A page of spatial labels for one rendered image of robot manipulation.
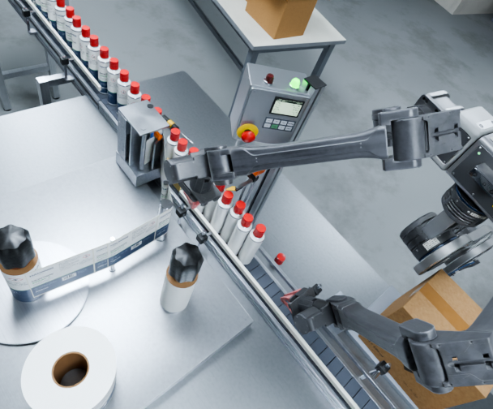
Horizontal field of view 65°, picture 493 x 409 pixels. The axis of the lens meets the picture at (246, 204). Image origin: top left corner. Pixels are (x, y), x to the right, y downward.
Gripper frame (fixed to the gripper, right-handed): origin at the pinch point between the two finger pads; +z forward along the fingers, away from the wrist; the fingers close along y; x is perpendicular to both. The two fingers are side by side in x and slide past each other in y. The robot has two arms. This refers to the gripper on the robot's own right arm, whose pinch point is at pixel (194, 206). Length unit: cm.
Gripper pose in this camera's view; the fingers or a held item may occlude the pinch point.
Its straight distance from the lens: 105.3
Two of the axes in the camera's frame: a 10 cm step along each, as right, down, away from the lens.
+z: -2.8, 5.9, 7.6
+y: 6.3, 7.0, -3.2
